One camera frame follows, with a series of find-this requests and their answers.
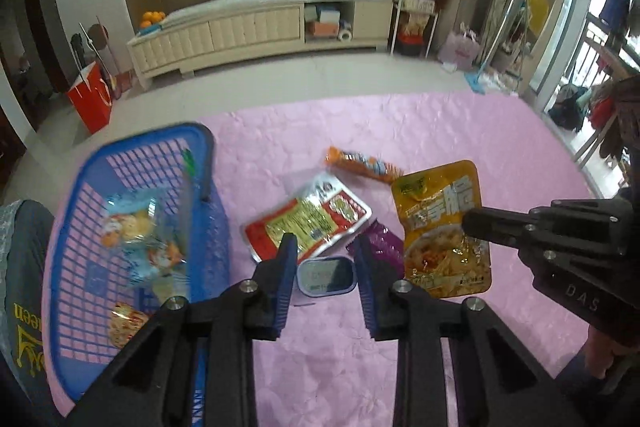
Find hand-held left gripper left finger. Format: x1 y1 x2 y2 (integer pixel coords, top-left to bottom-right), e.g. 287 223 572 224
65 232 301 427

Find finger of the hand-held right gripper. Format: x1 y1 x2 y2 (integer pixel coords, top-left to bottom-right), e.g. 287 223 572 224
461 201 566 265

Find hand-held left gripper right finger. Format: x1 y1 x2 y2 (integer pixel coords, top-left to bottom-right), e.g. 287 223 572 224
352 237 587 427

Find small blue grey container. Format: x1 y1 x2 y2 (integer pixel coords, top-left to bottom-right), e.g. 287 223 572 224
296 256 359 297

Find yellow noodle snack packet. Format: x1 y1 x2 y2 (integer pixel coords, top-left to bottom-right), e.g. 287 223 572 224
391 159 493 299

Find clear light blue snack packet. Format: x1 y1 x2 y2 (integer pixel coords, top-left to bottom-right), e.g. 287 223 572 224
127 239 194 289

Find red orange noodle snack packet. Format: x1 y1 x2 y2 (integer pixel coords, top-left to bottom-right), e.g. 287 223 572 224
107 302 151 350

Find light blue cartoon snack packet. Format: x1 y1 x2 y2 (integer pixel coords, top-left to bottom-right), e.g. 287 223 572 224
102 194 166 253

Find blue plastic basket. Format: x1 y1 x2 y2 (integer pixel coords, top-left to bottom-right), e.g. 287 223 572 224
42 122 231 404

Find person's right hand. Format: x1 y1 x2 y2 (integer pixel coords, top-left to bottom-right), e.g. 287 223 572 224
584 324 623 380

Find purple snack packet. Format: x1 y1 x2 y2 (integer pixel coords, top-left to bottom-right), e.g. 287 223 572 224
346 219 406 280

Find red flat snack packet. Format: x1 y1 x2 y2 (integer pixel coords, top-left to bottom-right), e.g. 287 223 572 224
241 172 374 264

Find orange stick snack packet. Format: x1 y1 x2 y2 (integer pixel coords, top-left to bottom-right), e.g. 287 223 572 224
324 146 405 184

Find black backpack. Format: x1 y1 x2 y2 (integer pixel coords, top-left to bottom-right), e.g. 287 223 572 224
547 84 591 130

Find pink paper bag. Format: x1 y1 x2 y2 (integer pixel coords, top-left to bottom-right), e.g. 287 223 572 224
439 24 482 70

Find blue mop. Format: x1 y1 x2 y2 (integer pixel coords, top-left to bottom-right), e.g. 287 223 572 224
465 0 532 96

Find orange box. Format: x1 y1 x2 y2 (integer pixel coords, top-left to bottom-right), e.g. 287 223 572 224
306 22 341 39

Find white tv cabinet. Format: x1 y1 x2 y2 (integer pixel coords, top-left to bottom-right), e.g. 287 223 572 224
126 0 396 88

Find person's dark printed clothing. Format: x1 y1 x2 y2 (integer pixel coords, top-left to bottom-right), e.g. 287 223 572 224
0 199 68 427

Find red paper bag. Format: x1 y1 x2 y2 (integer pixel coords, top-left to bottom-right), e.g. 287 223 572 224
67 62 115 134

